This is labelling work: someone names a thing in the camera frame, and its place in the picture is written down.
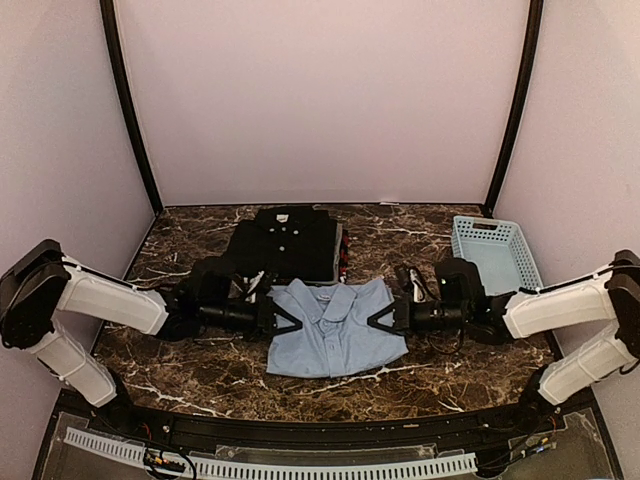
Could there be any right black frame post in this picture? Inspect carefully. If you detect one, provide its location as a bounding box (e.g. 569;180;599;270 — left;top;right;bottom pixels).
482;0;544;218

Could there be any left black frame post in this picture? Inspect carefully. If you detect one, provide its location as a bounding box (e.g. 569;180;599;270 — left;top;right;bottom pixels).
99;0;164;216

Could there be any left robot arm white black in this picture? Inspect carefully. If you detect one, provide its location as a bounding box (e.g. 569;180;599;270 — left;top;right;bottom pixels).
1;239;303;436

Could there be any grey shirt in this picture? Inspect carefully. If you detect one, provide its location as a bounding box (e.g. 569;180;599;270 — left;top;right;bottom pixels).
333;222;345;283

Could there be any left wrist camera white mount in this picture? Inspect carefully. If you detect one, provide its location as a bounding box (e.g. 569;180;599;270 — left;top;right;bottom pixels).
241;270;278;303

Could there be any small circuit board with wires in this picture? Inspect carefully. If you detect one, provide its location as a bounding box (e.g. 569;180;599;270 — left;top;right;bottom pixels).
142;447;197;477

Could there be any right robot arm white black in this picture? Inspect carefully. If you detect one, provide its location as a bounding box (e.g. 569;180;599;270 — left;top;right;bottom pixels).
367;250;639;434

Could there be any black red printed shirt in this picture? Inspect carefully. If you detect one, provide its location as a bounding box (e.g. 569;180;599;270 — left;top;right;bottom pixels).
338;229;349;283

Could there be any light blue long sleeve shirt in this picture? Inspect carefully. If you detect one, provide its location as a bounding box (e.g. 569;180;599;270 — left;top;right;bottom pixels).
267;278;408;379

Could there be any white slotted cable duct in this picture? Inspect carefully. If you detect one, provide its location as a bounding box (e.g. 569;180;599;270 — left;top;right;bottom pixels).
64;427;477;479

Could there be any black front rail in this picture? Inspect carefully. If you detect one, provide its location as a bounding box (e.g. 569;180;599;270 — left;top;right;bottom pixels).
54;387;594;454

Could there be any light blue plastic basket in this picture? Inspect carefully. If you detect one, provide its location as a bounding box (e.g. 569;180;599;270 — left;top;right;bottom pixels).
451;215;543;295

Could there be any black frame post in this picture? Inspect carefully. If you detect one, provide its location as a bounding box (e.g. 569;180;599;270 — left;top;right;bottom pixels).
482;0;544;218
99;0;164;216

